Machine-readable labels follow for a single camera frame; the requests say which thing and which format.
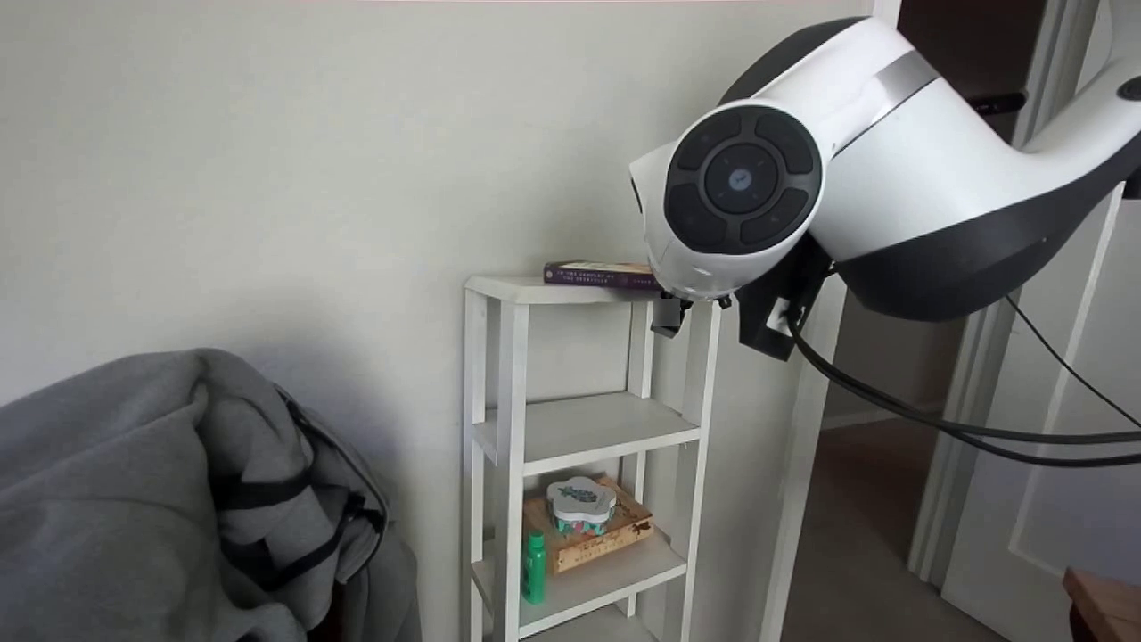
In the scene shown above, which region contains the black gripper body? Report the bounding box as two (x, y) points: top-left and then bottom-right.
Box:
(650, 291), (692, 340)

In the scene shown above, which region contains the paperback book with orange cover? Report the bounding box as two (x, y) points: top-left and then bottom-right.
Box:
(542, 262), (660, 291)

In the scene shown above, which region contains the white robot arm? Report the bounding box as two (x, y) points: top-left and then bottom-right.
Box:
(633, 0), (1141, 334)

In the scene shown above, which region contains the white shelf unit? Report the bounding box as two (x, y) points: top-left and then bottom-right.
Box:
(459, 275), (721, 642)

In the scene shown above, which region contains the small green bottle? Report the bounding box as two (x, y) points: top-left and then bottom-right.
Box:
(521, 533), (549, 605)

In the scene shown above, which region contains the grey hoodie garment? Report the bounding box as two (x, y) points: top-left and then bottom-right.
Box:
(0, 348), (420, 642)

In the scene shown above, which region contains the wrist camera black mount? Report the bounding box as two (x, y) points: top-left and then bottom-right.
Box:
(734, 238), (831, 360)

